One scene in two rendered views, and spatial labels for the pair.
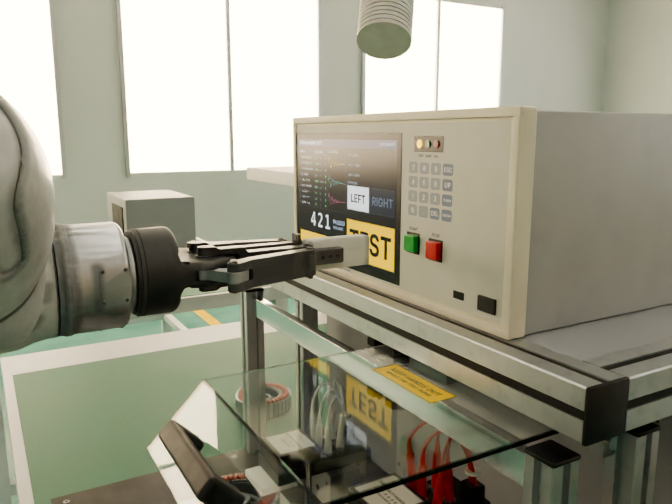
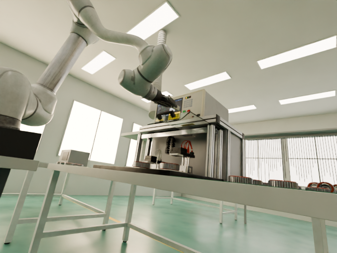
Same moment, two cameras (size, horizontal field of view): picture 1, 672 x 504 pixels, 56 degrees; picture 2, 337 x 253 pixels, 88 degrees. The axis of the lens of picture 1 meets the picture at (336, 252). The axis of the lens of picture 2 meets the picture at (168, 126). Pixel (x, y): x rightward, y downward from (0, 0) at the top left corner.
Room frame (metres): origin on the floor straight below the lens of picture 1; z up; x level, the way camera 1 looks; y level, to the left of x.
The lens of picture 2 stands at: (-0.37, 0.33, 0.74)
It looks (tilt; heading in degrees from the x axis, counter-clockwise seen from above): 16 degrees up; 343
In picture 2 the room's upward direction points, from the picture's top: 7 degrees clockwise
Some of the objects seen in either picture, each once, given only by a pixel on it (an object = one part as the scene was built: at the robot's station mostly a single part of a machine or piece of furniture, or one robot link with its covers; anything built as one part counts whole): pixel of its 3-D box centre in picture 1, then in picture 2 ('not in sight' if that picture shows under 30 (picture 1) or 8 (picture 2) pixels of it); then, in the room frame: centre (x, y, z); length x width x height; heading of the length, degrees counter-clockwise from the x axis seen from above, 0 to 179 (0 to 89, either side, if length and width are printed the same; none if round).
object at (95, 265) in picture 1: (92, 277); (149, 92); (0.51, 0.20, 1.18); 0.09 x 0.06 x 0.09; 29
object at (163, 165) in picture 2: not in sight; (169, 166); (0.57, 0.01, 0.80); 0.11 x 0.11 x 0.04
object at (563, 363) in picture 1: (488, 287); (189, 133); (0.83, -0.21, 1.09); 0.68 x 0.44 x 0.05; 30
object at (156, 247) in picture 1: (180, 268); (158, 97); (0.54, 0.14, 1.18); 0.09 x 0.08 x 0.07; 119
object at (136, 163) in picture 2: not in sight; (141, 165); (0.78, 0.13, 0.80); 0.11 x 0.11 x 0.04
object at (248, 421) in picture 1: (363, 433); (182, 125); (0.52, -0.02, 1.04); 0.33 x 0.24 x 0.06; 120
